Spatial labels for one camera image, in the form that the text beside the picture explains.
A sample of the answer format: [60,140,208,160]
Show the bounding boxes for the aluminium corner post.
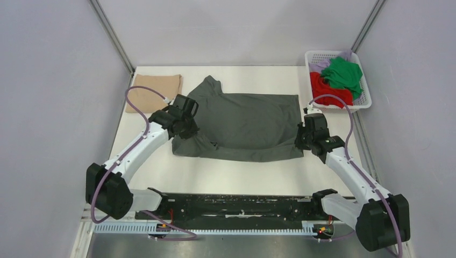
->
[88,0,136,76]
[351,0,387,52]

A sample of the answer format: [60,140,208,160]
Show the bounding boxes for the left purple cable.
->
[90,86,198,242]

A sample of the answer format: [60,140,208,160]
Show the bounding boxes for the folded beige t shirt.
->
[128,74,183,114]

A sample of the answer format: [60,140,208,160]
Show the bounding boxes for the left aluminium corner post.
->
[88,0,136,76]

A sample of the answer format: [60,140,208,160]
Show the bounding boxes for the right aluminium corner post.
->
[351,0,387,52]

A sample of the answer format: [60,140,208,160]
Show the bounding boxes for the red t shirt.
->
[309,72,353,109]

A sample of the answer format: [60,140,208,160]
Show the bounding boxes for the white slotted cable duct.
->
[94,221,317,237]

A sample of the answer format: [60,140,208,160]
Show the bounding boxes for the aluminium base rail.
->
[81,198,404,224]

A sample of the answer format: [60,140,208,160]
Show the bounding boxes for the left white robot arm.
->
[85,95,199,219]

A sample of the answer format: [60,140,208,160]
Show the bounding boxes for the white plastic laundry basket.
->
[305,50,372,111]

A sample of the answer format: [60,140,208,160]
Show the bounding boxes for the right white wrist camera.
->
[303,105,322,116]

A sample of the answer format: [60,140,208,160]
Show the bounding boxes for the green t shirt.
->
[321,57,363,100]

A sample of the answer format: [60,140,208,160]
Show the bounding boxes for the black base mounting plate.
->
[153,192,329,230]

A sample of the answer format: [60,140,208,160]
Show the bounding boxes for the dark grey t shirt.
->
[172,76,304,162]

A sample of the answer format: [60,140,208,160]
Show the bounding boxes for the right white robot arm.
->
[295,113,411,252]

